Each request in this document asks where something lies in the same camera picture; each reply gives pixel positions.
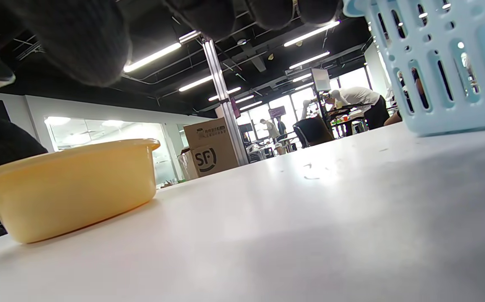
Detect person's right hand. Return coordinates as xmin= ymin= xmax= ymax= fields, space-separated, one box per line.
xmin=0 ymin=0 xmax=344 ymax=87

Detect ceiling light tubes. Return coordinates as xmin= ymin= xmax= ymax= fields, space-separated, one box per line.
xmin=123 ymin=21 xmax=339 ymax=112

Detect yellow plastic basin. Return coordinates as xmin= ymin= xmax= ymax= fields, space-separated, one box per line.
xmin=0 ymin=138 xmax=161 ymax=245

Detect brown cardboard box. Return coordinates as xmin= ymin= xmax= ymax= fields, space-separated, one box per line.
xmin=183 ymin=117 xmax=240 ymax=179

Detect grey monitor screen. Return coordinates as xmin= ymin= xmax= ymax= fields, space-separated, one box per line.
xmin=311 ymin=68 xmax=332 ymax=93

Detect black office chair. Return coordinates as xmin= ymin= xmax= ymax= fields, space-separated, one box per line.
xmin=293 ymin=117 xmax=334 ymax=148

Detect light blue plastic basket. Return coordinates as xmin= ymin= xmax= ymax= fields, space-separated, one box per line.
xmin=343 ymin=0 xmax=485 ymax=137

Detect upright aluminium post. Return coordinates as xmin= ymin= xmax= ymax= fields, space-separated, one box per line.
xmin=201 ymin=37 xmax=249 ymax=166

